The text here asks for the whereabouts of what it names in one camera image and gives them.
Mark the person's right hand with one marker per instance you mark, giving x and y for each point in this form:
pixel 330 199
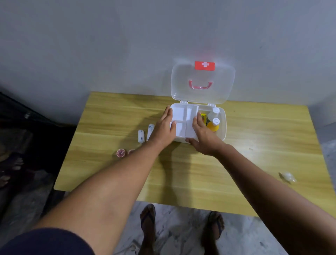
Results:
pixel 207 142

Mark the person's left hand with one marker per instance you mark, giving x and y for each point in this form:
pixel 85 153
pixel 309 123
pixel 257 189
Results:
pixel 162 134

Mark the long printed white bandage roll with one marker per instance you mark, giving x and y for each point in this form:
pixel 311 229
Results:
pixel 150 130

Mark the yellow medicine bottle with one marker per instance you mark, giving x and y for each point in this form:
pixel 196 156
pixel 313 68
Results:
pixel 213 126

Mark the white first aid box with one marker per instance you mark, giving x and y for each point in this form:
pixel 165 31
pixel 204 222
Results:
pixel 221 131

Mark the short printed white bandage roll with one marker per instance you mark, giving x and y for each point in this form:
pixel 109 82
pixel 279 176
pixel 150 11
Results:
pixel 141 136

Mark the green yellow medicine box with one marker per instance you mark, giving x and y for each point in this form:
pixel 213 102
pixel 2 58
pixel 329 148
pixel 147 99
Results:
pixel 203 117

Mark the white medicine bottle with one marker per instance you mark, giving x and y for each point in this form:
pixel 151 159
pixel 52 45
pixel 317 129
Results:
pixel 212 115

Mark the red white tape roll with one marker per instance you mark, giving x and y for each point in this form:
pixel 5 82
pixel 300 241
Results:
pixel 121 153
pixel 131 151

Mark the person's right forearm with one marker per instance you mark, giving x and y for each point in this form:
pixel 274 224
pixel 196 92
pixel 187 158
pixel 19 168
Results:
pixel 262 194

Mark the person's left forearm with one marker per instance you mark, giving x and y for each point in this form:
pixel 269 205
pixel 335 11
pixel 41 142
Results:
pixel 105 194

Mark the person's right foot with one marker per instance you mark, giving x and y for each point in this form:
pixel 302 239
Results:
pixel 210 244

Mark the person's foot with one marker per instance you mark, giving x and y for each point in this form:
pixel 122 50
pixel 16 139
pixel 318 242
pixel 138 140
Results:
pixel 148 239
pixel 14 163
pixel 4 180
pixel 210 244

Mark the person's left foot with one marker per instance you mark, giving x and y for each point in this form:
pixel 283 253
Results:
pixel 148 239

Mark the dark left flip-flop sandal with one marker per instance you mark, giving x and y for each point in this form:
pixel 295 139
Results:
pixel 147 218

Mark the dark flip-flop sandal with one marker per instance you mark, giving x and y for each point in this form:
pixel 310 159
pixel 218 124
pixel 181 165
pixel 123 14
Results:
pixel 219 228
pixel 147 218

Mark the dark right flip-flop sandal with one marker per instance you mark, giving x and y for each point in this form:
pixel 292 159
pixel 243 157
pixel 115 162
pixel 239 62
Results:
pixel 219 228

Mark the crumpled clear plastic wrap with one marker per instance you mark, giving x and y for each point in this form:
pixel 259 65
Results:
pixel 288 177

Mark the navy left shirt sleeve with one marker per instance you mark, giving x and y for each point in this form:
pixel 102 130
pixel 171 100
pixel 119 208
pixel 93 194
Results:
pixel 44 243

